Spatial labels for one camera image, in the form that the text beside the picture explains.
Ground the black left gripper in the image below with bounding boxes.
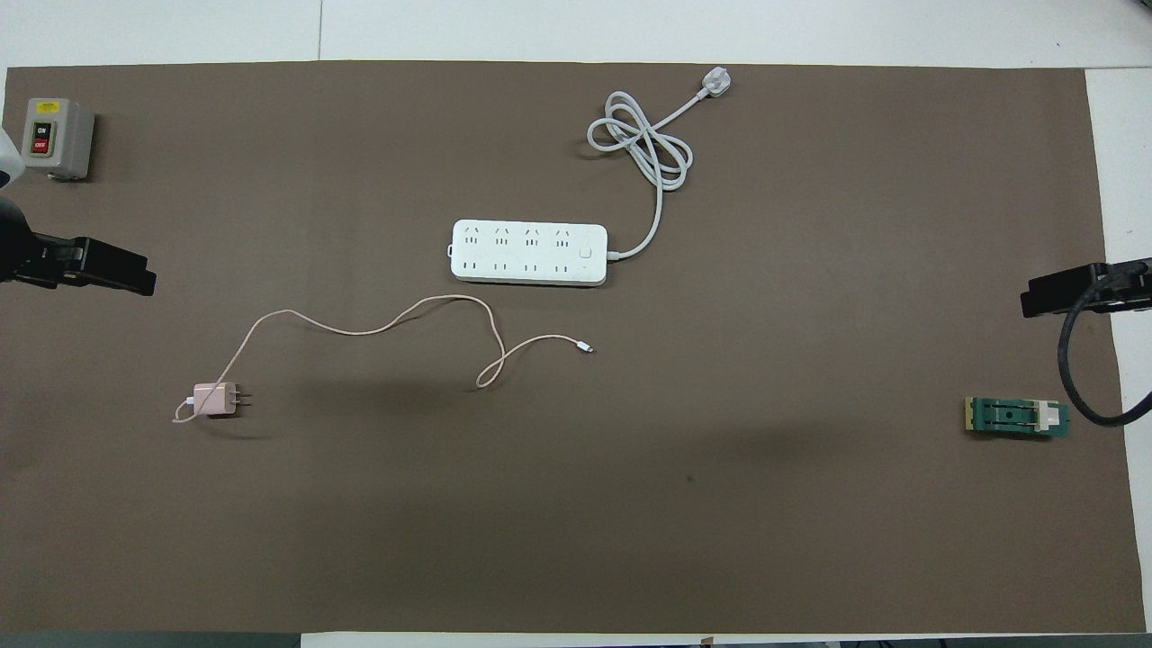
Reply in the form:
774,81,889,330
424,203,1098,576
0,193,158,298

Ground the green knife switch yellow base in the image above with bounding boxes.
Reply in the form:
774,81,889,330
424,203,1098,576
965,396,1072,442

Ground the brown table mat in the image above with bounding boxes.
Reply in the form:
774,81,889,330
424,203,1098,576
0,61,1148,635

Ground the white power cord with plug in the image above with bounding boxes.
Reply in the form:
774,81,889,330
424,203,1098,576
587,67,734,263

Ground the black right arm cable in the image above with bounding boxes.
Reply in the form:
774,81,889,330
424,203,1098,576
1057,268,1152,428

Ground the white power strip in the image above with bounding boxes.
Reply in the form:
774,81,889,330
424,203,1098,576
448,219,609,287

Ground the grey on-off switch box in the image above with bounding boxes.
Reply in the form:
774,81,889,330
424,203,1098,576
20,97,95,182

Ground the pink charging cable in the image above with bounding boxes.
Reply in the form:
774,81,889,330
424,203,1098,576
173,295,596,424

